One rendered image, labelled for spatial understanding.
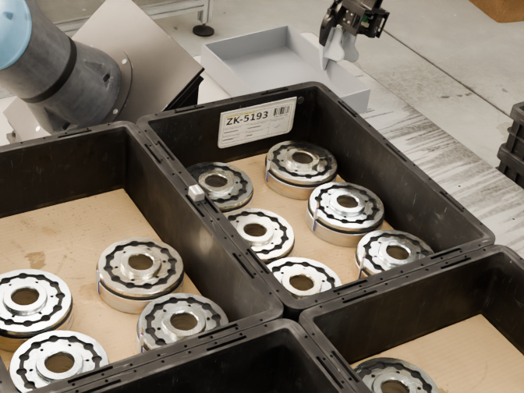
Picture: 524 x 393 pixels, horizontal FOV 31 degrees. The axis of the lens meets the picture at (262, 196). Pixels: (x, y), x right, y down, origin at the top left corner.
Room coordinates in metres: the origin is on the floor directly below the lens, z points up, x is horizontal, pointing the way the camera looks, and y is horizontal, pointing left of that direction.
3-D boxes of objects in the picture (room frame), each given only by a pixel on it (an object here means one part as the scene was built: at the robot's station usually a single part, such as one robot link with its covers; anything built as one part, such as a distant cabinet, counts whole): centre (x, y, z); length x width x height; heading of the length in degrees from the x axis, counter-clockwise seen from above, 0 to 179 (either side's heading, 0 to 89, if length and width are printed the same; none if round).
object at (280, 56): (1.54, -0.01, 0.74); 0.27 x 0.20 x 0.05; 38
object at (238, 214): (0.91, 0.00, 0.86); 0.10 x 0.10 x 0.01
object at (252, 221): (0.91, 0.00, 0.86); 0.05 x 0.05 x 0.01
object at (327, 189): (1.00, -0.11, 0.86); 0.10 x 0.10 x 0.01
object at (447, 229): (0.95, -0.05, 0.87); 0.40 x 0.30 x 0.11; 36
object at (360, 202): (1.00, -0.11, 0.86); 0.05 x 0.05 x 0.01
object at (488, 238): (0.95, -0.05, 0.92); 0.40 x 0.30 x 0.02; 36
